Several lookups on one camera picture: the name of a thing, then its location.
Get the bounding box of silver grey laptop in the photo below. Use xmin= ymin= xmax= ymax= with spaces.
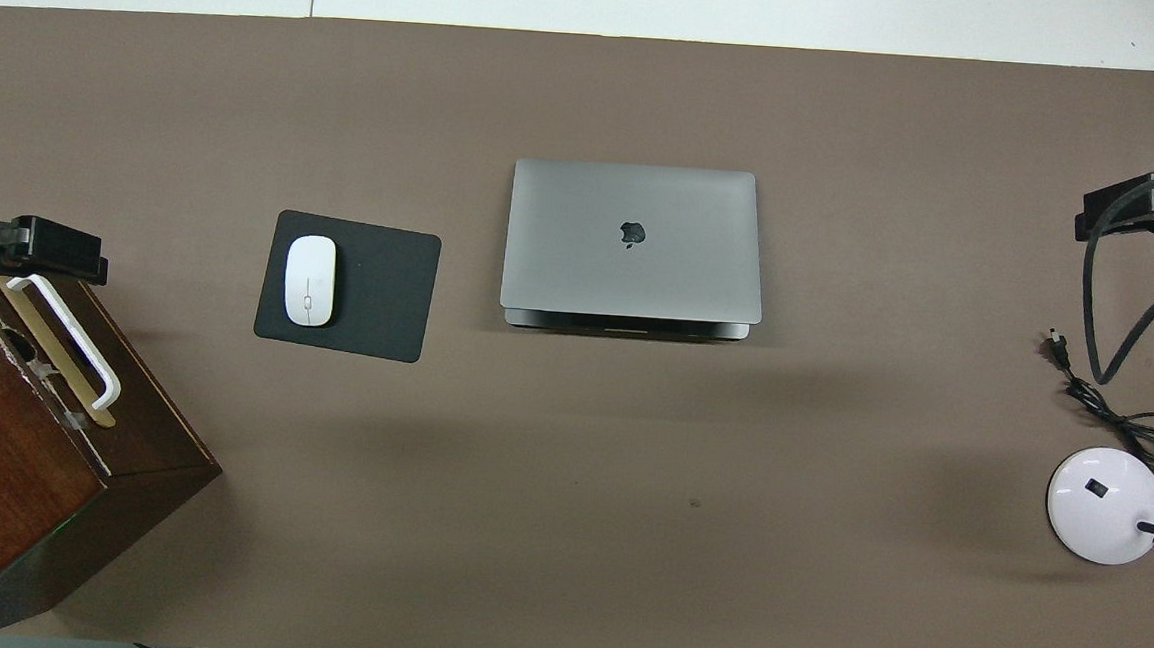
xmin=498 ymin=157 xmax=772 ymax=344

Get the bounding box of dark brown wooden box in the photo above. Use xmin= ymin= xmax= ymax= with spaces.
xmin=0 ymin=264 xmax=235 ymax=648

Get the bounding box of white computer mouse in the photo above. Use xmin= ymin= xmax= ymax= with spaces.
xmin=281 ymin=233 xmax=339 ymax=329

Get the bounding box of white desk lamp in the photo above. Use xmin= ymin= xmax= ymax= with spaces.
xmin=1042 ymin=378 xmax=1154 ymax=569

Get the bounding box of black mouse pad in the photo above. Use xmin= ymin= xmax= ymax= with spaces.
xmin=252 ymin=208 xmax=444 ymax=365

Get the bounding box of brown table mat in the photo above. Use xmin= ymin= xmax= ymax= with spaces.
xmin=0 ymin=0 xmax=1154 ymax=648

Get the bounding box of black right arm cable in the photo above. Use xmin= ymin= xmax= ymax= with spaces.
xmin=1077 ymin=160 xmax=1154 ymax=388

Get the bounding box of white handle with brass plate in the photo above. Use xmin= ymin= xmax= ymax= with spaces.
xmin=0 ymin=269 xmax=129 ymax=429

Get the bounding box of black lamp power cable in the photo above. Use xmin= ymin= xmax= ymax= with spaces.
xmin=1039 ymin=330 xmax=1154 ymax=472

